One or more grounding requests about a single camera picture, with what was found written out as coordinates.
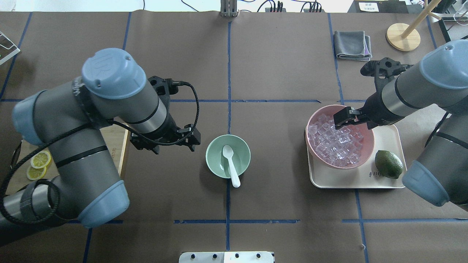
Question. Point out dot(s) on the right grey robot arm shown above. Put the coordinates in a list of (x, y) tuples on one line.
[(438, 80)]

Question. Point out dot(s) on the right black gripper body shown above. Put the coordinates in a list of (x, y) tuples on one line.
[(373, 108)]

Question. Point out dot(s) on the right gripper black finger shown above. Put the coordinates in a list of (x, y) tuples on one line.
[(343, 117)]

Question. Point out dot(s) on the green lime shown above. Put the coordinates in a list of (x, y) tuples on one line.
[(388, 164)]

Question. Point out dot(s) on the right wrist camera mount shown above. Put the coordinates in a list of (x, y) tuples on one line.
[(383, 71)]

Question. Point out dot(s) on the pink bowl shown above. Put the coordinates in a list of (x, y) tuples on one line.
[(368, 141)]

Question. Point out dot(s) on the wooden stand with round base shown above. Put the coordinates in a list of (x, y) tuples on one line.
[(405, 37)]

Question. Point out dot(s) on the pile of clear ice cubes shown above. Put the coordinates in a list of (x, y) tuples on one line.
[(339, 148)]

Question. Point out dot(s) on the green ceramic bowl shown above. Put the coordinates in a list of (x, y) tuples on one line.
[(216, 161)]

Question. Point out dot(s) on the bamboo cutting board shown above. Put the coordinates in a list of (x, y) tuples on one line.
[(115, 137)]

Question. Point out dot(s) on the lemon slice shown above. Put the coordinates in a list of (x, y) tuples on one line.
[(41, 160), (34, 174)]

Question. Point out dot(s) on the lower lemon slice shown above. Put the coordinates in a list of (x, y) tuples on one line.
[(34, 174)]

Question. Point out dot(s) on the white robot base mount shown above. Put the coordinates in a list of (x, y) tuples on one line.
[(227, 257)]

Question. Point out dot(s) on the black tray at edge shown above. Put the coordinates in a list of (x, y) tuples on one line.
[(454, 28)]

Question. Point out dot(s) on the cream plastic tray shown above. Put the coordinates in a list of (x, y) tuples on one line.
[(365, 176)]

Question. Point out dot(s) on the grey folded cloth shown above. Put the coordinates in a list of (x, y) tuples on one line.
[(352, 45)]

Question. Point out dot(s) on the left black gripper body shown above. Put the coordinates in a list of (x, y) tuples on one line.
[(169, 128)]

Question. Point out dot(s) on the upper lemon slice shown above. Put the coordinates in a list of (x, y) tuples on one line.
[(41, 160)]

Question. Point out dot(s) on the white plastic spoon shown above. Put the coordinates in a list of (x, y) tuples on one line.
[(228, 154)]

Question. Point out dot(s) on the white rack at edge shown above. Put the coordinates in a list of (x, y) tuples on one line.
[(8, 49)]

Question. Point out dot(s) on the grey metal post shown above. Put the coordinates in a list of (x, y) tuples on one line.
[(228, 8)]

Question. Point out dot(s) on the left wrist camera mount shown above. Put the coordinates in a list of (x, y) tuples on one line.
[(164, 88)]

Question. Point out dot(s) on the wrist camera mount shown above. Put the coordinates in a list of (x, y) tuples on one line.
[(383, 71), (164, 88)]

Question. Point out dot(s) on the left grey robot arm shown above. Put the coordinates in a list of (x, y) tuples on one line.
[(67, 120)]

